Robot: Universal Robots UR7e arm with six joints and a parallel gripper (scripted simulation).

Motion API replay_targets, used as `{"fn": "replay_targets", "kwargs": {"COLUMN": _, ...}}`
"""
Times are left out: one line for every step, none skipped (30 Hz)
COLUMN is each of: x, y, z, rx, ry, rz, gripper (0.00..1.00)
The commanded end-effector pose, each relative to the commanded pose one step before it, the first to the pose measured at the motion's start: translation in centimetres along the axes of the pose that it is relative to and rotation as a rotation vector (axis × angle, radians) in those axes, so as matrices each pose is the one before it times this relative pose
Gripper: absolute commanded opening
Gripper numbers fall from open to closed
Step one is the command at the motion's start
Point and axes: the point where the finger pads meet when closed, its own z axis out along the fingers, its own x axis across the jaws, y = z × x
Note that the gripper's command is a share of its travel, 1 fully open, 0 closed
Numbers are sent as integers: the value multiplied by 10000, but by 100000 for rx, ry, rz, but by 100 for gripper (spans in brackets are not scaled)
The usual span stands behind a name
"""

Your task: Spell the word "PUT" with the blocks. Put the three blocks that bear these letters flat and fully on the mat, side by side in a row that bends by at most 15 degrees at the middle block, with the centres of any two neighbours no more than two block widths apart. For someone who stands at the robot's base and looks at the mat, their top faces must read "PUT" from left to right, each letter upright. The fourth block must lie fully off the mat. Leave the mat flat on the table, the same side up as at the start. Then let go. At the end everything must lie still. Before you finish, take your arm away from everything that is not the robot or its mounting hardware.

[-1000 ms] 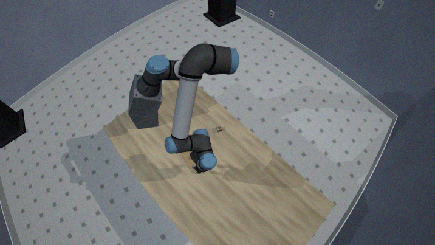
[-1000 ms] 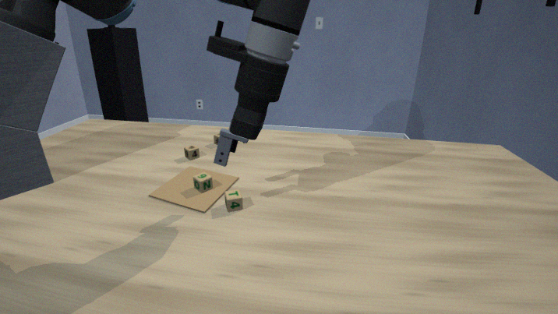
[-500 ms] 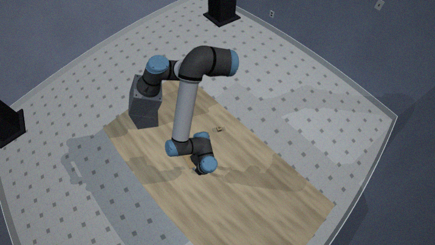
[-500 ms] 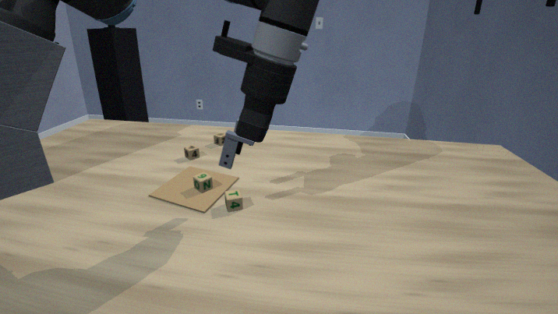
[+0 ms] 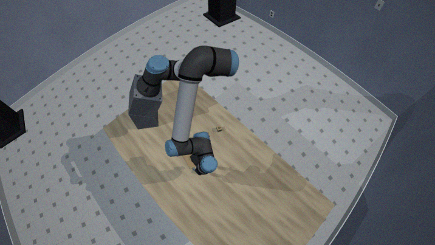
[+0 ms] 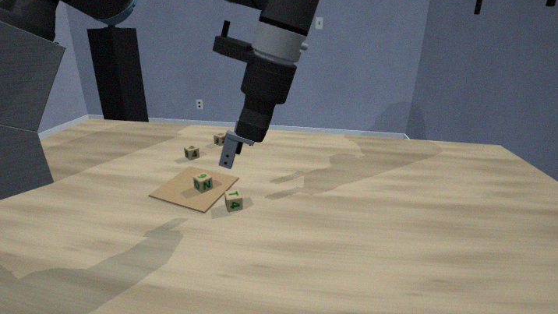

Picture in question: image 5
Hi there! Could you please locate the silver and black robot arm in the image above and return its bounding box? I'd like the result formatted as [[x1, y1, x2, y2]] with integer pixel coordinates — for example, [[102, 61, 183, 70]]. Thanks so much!
[[137, 46, 239, 174]]

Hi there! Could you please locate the tan flat mat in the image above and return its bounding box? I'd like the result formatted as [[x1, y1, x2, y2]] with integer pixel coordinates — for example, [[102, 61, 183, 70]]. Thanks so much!
[[183, 154, 195, 169]]

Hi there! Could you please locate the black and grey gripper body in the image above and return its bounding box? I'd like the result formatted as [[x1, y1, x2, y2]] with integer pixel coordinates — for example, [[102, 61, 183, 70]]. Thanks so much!
[[190, 154, 206, 175]]

